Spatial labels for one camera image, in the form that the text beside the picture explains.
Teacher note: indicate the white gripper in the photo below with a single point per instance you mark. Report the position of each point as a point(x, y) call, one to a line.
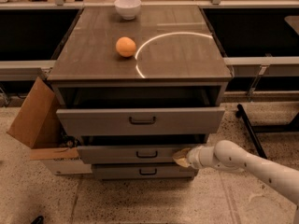
point(193, 158)

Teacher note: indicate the grey drawer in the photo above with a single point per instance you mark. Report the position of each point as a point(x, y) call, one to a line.
point(141, 171)
point(140, 121)
point(129, 154)

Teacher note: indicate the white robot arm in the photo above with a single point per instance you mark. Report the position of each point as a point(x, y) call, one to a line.
point(228, 156)

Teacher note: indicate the grey bottom drawer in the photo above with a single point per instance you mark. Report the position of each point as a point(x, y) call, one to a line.
point(141, 171)

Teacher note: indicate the grey drawer cabinet wood top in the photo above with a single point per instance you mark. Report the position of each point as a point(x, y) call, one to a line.
point(177, 64)

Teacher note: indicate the grey top drawer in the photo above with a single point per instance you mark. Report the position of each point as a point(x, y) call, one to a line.
point(140, 121)

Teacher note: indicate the black wheeled stand base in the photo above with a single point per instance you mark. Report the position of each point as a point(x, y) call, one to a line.
point(253, 130)

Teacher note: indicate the orange fruit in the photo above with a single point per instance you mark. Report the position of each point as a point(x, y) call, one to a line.
point(126, 47)

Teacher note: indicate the white ceramic bowl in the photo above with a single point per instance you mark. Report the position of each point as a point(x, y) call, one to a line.
point(128, 9)

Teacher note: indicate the open cardboard box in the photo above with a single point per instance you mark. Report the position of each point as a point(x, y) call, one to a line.
point(37, 127)

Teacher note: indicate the small black object on floor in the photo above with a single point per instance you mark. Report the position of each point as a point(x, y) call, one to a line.
point(38, 220)

